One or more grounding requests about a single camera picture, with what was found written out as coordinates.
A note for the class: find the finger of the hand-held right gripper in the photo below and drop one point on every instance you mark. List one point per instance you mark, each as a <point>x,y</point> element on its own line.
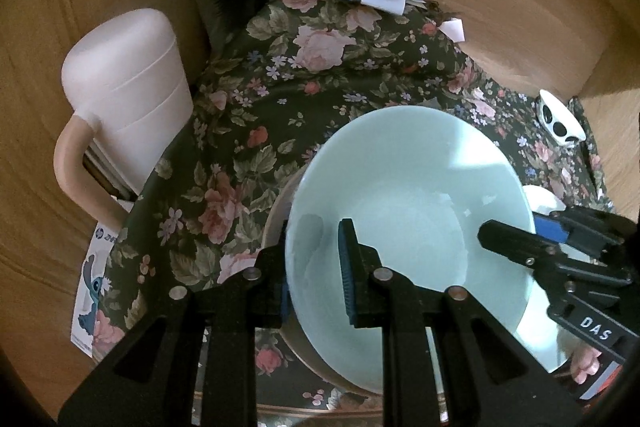
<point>550,227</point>
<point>515,244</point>

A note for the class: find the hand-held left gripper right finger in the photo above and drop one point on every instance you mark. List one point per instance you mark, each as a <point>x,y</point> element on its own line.
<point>347,272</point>

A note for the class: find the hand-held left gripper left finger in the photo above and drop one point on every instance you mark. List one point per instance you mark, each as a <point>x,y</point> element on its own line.
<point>235,302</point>

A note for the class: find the white plate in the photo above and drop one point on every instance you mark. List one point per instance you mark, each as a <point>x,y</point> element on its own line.
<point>542,204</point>

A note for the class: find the large light green bowl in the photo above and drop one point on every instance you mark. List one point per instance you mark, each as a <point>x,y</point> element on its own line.
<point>415,177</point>

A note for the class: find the person's right hand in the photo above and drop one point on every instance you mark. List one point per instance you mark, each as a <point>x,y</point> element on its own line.
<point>586,364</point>

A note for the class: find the small white bowl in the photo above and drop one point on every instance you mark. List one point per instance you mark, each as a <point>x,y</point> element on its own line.
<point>560,119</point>

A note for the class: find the Stitch cartoon paper box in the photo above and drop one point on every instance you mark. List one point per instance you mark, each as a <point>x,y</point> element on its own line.
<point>90,297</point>

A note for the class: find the dark floral tablecloth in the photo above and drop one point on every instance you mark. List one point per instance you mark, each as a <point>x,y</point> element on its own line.
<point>310,82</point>

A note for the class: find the small white paper scrap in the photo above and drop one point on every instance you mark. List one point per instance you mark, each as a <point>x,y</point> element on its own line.
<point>454,29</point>

